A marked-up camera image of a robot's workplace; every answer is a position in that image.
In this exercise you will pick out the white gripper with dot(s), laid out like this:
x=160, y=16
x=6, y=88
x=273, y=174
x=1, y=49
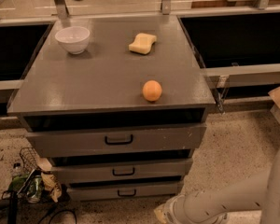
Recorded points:
x=170, y=209

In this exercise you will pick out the grey bottom drawer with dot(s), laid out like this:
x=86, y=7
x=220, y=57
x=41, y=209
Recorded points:
x=125, y=191

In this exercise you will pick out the grey drawer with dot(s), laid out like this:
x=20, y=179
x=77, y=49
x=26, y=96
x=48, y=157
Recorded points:
x=125, y=191
x=99, y=142
x=122, y=170

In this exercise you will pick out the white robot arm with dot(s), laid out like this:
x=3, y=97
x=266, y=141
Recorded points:
x=258, y=192

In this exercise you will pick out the grey middle drawer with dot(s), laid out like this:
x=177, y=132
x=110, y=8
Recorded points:
x=122, y=170

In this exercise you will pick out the grey top drawer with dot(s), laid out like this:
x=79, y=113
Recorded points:
x=99, y=142

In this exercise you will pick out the grey drawer cabinet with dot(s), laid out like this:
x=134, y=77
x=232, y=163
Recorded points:
x=101, y=89

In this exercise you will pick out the tan chip bag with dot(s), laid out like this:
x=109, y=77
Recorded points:
x=50, y=181

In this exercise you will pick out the orange fruit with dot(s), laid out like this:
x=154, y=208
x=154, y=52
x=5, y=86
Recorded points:
x=152, y=90

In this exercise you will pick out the green snack bag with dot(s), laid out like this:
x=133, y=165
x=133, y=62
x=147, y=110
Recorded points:
x=28, y=187

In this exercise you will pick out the plastic water bottle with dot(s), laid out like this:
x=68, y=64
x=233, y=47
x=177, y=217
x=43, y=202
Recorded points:
x=16, y=171

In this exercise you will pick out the yellow sponge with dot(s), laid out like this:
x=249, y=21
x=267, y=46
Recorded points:
x=142, y=43

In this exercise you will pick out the white bowl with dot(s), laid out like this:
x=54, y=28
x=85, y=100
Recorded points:
x=73, y=39

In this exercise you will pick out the wire basket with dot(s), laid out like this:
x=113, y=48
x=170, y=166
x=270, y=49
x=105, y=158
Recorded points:
x=28, y=156

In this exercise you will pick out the metal bracket left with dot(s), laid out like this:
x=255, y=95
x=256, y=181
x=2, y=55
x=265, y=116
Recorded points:
x=61, y=8

